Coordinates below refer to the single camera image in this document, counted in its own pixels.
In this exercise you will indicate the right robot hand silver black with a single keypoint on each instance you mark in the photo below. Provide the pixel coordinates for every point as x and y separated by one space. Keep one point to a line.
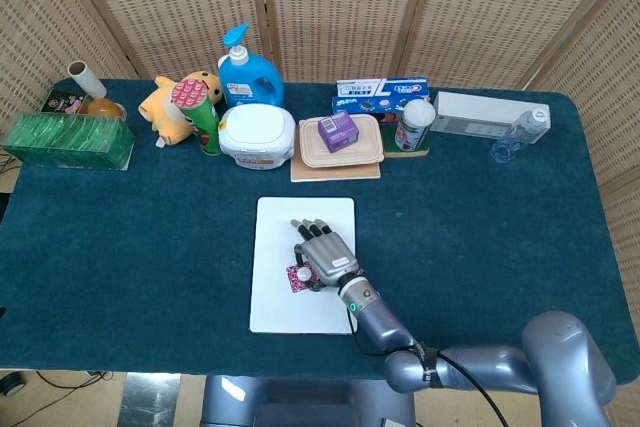
327 257

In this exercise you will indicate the small white round disc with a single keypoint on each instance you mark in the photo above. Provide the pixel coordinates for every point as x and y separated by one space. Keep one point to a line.
303 274

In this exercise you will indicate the pink patterned packet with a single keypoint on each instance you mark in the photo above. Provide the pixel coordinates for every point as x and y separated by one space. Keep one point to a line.
295 286

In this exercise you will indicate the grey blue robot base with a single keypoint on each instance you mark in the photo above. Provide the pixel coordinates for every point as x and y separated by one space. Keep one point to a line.
300 402

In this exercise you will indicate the white rectangular board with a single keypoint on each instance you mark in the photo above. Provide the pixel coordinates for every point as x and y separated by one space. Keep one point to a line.
280 247

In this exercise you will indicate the beige lunch box with lid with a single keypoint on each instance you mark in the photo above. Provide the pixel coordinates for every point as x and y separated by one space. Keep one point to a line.
370 142

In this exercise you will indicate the small purple carton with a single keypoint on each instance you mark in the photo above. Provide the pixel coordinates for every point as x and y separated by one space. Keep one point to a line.
339 132

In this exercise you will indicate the white wet wipes tub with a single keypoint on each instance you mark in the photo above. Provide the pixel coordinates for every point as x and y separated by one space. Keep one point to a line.
255 134

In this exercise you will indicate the white can with strawberry print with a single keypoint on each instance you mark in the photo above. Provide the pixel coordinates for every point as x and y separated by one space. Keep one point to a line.
412 127

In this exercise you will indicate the blue cookie box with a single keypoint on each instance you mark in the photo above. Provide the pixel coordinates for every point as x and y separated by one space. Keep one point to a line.
365 106

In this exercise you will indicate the teal table cloth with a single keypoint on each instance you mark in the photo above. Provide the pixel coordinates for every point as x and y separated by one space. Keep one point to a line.
150 257

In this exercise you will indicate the blue white toothpaste box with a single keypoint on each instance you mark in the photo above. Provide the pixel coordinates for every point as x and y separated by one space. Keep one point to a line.
385 88

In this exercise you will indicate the green chips can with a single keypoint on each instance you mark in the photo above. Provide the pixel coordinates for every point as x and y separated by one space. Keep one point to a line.
200 117

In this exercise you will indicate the blue detergent pump bottle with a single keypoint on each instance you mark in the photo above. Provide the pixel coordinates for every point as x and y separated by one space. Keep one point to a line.
247 79

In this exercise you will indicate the white power strip box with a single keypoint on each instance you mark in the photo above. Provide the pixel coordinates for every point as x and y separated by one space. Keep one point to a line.
475 112

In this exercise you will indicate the yellow plush toy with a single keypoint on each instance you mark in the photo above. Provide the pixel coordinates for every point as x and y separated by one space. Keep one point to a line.
160 112

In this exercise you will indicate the clear plastic water bottle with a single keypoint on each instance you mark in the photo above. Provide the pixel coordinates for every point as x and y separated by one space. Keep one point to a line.
520 134

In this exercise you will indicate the shiny metal table leg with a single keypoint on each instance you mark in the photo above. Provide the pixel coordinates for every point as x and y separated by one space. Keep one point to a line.
150 402

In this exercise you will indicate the woven bamboo folding screen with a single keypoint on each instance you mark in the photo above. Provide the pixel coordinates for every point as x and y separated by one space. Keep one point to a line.
340 7

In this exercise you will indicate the brown packing tape roll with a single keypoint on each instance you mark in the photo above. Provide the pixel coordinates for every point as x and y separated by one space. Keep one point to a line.
107 109

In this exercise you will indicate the green transparent tea box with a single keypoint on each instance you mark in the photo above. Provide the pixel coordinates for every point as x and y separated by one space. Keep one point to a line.
65 142

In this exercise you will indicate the dark box with pink print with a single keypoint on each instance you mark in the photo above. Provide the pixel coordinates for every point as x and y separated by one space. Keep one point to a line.
62 102

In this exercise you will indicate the black caster wheel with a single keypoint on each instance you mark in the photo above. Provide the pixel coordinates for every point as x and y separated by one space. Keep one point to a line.
11 384

